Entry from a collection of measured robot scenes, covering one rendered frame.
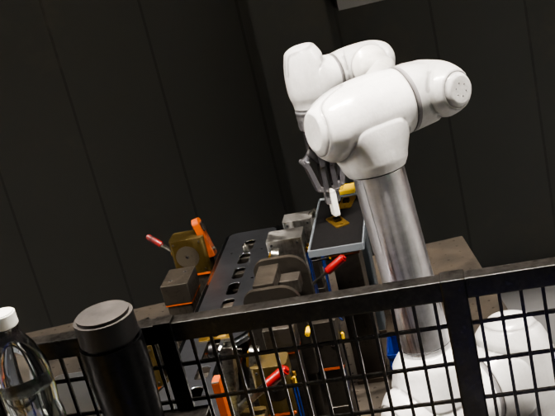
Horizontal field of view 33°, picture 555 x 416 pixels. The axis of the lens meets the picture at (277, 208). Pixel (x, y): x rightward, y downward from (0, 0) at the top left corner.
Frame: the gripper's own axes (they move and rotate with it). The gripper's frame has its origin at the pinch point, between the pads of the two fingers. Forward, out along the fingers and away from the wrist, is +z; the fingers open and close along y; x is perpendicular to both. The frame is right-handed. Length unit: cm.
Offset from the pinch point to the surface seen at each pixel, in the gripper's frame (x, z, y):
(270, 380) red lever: 60, 9, 39
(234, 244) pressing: -50, 21, 19
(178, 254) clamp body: -52, 20, 36
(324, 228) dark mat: 1.4, 5.5, 4.1
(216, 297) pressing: -15.7, 21.4, 33.4
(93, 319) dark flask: 118, -39, 68
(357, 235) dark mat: 12.9, 5.5, -0.1
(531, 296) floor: -129, 121, -122
